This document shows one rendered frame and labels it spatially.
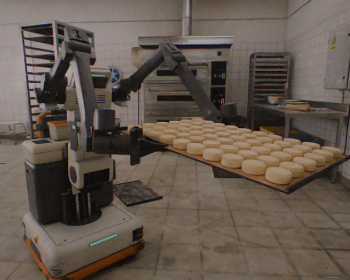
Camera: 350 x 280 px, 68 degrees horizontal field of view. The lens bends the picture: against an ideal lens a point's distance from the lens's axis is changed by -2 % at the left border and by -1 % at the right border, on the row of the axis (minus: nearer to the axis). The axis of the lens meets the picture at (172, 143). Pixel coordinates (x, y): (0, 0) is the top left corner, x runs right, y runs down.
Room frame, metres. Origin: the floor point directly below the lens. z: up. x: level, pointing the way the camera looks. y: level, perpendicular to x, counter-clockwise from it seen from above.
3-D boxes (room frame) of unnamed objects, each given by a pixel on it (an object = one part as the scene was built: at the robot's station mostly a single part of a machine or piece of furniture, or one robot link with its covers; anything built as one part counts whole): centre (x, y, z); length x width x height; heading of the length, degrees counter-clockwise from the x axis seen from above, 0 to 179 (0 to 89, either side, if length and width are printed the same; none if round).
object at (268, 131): (4.17, -1.77, 0.36); 0.47 x 0.38 x 0.26; 86
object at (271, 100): (4.57, -1.78, 0.95); 0.39 x 0.39 x 0.14
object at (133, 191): (2.79, 0.42, 0.02); 0.60 x 0.40 x 0.03; 30
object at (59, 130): (1.77, 0.71, 0.87); 0.23 x 0.15 x 0.11; 132
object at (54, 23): (2.77, 1.16, 0.97); 0.03 x 0.03 x 1.70; 70
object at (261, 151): (0.67, -0.23, 0.98); 0.05 x 0.05 x 0.02
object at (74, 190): (1.60, 0.47, 0.61); 0.28 x 0.27 x 0.25; 132
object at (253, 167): (0.55, -0.18, 0.97); 0.05 x 0.05 x 0.02
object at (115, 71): (5.81, 1.28, 1.10); 0.41 x 0.17 x 1.10; 86
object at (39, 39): (3.14, 1.27, 1.68); 0.60 x 0.40 x 0.02; 160
